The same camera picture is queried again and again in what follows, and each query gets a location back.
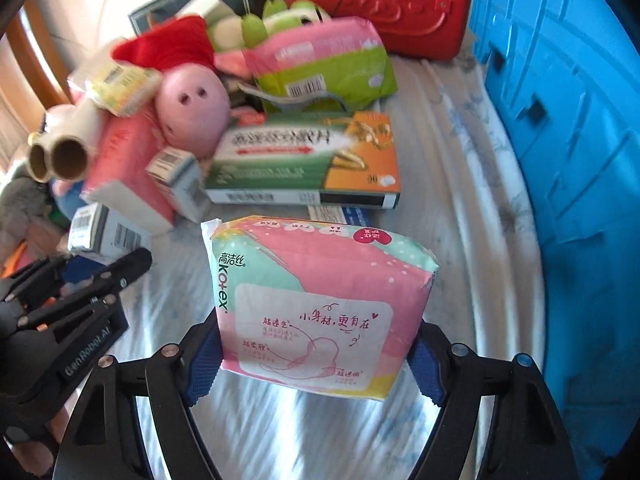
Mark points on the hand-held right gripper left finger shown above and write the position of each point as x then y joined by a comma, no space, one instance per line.
200,370

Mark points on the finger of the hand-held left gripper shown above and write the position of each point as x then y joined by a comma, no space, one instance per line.
30,275
125,270

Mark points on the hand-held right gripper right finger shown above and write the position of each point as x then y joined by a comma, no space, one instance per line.
425,365

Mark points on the white patterned desktop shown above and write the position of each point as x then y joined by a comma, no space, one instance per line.
475,210

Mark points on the blue plush toy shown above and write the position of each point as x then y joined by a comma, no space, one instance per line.
70,200

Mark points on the pink box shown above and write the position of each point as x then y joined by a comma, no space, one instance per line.
130,170

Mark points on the small white barcode box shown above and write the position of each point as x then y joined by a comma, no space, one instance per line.
180,180

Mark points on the white roll cardboard core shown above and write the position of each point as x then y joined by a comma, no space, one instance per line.
67,155
37,160

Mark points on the small white blue box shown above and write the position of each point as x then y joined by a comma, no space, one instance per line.
345,214

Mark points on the pink pig plush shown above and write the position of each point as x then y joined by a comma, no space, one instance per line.
190,105

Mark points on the yellow white packet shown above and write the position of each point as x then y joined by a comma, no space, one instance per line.
120,85

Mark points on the green orange medicine box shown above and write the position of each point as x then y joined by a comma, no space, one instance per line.
280,160

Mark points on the wooden furniture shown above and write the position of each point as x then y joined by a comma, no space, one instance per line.
30,60

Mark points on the blue plastic crate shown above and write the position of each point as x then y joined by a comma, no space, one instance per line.
575,160

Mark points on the green pink pad packet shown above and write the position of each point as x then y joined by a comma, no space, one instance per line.
320,65

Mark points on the green frog plush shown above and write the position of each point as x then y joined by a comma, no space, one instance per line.
280,20

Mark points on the red plastic case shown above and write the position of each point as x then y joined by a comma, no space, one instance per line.
380,5

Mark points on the dark picture frame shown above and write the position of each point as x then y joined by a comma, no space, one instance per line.
190,5

